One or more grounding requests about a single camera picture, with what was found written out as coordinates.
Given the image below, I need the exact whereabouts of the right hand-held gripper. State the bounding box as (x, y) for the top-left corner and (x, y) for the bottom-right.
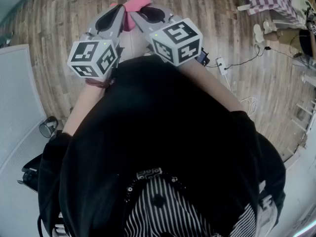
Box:
(130, 5), (203, 67)

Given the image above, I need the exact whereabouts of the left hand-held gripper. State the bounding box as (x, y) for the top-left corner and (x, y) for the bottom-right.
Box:
(67, 3), (126, 80)

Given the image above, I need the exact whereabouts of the pink cloth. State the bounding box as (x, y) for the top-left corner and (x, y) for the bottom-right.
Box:
(110, 0), (162, 32)

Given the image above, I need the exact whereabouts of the person's right forearm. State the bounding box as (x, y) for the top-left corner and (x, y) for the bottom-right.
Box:
(177, 58), (245, 113)

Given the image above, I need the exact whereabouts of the person's left forearm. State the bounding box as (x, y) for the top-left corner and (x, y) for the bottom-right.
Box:
(61, 79), (109, 137)

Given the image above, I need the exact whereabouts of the black device with blue screen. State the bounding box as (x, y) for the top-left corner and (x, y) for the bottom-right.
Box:
(195, 47), (210, 66)

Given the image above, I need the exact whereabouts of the white ribbed panel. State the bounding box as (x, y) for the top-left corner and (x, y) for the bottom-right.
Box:
(0, 44), (47, 172)

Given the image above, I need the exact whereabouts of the black mesh wastebasket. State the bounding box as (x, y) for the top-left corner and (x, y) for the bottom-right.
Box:
(39, 116), (59, 138)

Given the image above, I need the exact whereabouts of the person's black striped clothing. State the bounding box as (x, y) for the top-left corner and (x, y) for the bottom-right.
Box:
(37, 55), (287, 237)

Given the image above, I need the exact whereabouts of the white rack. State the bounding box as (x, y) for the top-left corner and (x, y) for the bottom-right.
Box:
(291, 100), (316, 135)

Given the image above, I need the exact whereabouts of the dark red bead bracelet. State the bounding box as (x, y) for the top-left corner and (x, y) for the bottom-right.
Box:
(85, 78), (116, 88)

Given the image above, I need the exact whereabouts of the white power strip with cable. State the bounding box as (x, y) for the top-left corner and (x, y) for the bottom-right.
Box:
(204, 43), (302, 69)

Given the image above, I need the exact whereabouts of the white cable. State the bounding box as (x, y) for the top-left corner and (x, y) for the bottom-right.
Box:
(223, 73), (259, 116)

